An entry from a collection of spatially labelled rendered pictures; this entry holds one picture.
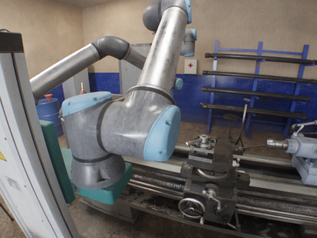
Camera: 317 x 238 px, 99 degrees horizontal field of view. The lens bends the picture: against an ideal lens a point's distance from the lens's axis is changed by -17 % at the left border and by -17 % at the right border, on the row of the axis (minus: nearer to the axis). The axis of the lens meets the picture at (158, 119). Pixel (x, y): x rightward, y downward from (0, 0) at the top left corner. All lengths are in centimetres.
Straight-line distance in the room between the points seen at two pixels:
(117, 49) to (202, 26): 360
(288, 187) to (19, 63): 164
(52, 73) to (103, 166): 64
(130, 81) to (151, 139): 462
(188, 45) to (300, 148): 118
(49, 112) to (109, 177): 374
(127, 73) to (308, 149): 447
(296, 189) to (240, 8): 386
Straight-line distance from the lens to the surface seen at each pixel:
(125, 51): 96
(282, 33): 460
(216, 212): 135
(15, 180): 66
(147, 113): 37
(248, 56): 400
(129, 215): 203
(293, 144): 155
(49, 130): 51
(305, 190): 161
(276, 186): 151
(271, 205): 151
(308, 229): 188
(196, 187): 125
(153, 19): 84
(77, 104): 44
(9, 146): 54
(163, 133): 35
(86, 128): 44
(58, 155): 55
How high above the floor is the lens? 171
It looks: 21 degrees down
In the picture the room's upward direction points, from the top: straight up
